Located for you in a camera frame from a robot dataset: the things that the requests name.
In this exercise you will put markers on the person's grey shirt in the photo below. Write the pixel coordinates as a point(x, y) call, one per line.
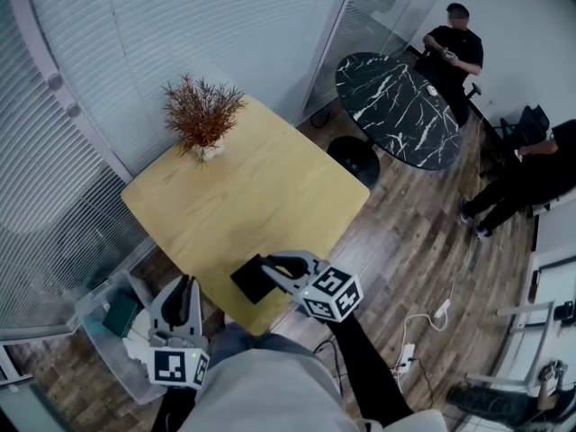
point(270, 394)

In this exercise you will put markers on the person's left forearm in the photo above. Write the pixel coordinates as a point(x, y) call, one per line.
point(173, 412)

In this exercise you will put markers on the black marble round table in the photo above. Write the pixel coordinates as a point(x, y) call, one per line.
point(398, 108)

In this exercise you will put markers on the clear plastic bin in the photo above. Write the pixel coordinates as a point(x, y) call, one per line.
point(101, 358)

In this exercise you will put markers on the person's right forearm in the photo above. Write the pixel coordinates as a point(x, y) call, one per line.
point(366, 362)

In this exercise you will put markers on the small white case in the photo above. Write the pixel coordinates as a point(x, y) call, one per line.
point(432, 90)

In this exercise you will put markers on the reddish plant in white pot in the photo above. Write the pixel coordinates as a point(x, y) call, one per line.
point(202, 115)

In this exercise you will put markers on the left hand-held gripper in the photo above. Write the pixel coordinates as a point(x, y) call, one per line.
point(171, 365)

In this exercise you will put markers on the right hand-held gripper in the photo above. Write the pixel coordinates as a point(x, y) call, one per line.
point(333, 295)

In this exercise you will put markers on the black office chair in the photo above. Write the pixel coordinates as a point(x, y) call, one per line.
point(528, 124)

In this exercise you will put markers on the white metal frame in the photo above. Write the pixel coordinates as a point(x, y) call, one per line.
point(531, 340)

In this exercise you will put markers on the round glass wall knob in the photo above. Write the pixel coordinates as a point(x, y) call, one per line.
point(55, 80)
point(73, 109)

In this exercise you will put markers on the black tissue box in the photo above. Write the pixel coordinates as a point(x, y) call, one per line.
point(249, 284)

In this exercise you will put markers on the person's blue jeans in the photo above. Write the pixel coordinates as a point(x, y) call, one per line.
point(256, 340)

